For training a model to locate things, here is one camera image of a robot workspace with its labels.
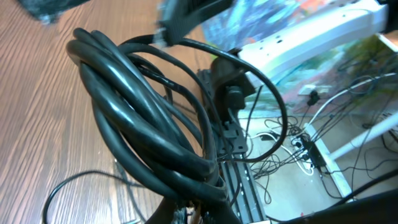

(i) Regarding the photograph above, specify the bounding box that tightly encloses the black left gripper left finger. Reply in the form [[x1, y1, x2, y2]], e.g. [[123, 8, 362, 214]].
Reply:
[[149, 198, 187, 224]]

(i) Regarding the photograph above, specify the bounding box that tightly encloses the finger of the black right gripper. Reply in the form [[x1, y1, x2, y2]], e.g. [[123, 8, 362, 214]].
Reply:
[[17, 0, 89, 23], [157, 0, 233, 47]]

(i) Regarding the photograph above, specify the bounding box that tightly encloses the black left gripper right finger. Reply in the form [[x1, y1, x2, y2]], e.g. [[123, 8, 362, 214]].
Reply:
[[201, 201, 241, 224]]

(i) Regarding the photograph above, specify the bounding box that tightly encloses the black USB cable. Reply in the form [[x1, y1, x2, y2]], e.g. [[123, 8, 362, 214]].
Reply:
[[42, 160, 147, 224], [65, 27, 289, 206]]

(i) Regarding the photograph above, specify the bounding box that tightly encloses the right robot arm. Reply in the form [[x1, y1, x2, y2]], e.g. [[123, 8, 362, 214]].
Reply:
[[203, 0, 397, 114]]

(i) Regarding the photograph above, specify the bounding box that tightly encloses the black power strip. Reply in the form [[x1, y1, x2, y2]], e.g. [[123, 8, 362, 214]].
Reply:
[[300, 135, 326, 168]]

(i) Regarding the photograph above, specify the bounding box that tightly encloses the black mounting rail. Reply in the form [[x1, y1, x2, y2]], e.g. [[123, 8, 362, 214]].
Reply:
[[197, 68, 271, 224]]

